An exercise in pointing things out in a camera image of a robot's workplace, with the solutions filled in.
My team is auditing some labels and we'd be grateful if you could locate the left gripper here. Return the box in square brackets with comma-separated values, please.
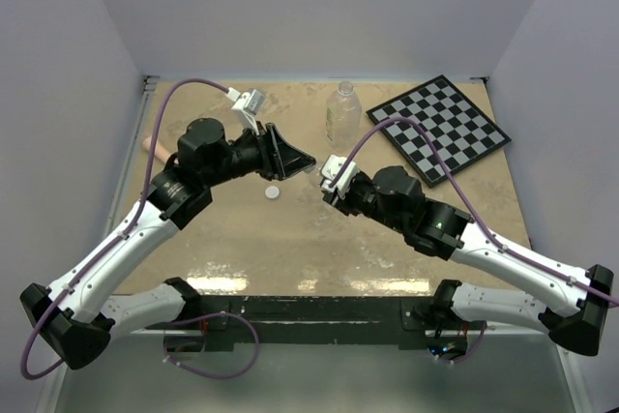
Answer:
[204, 121, 316, 188]

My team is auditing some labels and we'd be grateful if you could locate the small clear plastic bottle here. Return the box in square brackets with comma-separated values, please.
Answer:
[306, 164, 322, 190]

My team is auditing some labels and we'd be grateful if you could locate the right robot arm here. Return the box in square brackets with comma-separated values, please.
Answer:
[320, 156, 613, 357]

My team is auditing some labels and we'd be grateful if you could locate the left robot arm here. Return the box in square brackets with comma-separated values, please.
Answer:
[19, 118, 316, 369]

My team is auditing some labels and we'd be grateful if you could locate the white bottle cap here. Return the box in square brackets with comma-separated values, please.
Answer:
[265, 186, 280, 199]

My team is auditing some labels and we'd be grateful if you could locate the large clear plastic bottle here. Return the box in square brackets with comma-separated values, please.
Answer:
[325, 81, 362, 152]

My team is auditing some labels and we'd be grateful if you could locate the black white chessboard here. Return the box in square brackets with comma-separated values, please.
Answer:
[367, 75, 511, 188]

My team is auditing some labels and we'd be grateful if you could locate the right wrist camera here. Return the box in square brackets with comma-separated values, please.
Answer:
[319, 155, 360, 199]

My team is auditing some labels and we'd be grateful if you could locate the peach wooden handle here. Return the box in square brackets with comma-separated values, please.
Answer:
[141, 135, 172, 163]

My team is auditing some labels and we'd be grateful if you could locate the black front table rail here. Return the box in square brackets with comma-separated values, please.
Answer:
[139, 294, 480, 354]

